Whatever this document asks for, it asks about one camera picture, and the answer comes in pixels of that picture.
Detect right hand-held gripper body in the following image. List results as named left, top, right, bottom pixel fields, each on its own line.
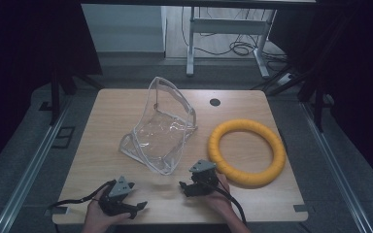
left=187, top=158, right=220, bottom=197

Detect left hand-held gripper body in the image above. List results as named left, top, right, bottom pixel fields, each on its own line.
left=98, top=176, right=136, bottom=217

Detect yellow foam ring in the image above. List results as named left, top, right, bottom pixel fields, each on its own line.
left=207, top=118, right=287, bottom=188

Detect clear plastic zipper bag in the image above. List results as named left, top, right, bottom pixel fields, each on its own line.
left=119, top=76, right=198, bottom=176

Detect person's right hand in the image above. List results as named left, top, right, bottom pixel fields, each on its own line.
left=199, top=174, right=233, bottom=217

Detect person's left hand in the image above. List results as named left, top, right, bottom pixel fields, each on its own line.
left=83, top=188, right=132, bottom=227

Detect grey tape strip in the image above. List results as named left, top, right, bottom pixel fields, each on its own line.
left=292, top=204, right=316, bottom=214
left=44, top=207, right=72, bottom=216

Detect black metal stand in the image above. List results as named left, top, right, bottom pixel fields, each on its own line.
left=38, top=61, right=105, bottom=126
left=252, top=61, right=336, bottom=133

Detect white power strip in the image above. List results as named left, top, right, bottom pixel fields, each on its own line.
left=276, top=72, right=296, bottom=86

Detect dark curtain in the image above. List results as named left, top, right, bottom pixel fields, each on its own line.
left=0, top=0, right=104, bottom=179
left=267, top=0, right=373, bottom=195

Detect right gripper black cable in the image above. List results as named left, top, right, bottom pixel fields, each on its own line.
left=214, top=184, right=248, bottom=227

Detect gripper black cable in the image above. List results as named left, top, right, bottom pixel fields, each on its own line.
left=46, top=180, right=117, bottom=210
left=214, top=184, right=248, bottom=227

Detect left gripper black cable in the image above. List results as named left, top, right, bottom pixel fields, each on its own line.
left=46, top=180, right=117, bottom=210

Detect aluminium floor rail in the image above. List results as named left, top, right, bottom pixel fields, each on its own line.
left=298, top=100, right=373, bottom=233
left=0, top=96, right=74, bottom=233

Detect black floor cables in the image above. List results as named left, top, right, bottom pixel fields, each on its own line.
left=181, top=6, right=289, bottom=71

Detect white metal desk frame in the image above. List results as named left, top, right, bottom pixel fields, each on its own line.
left=186, top=6, right=277, bottom=79

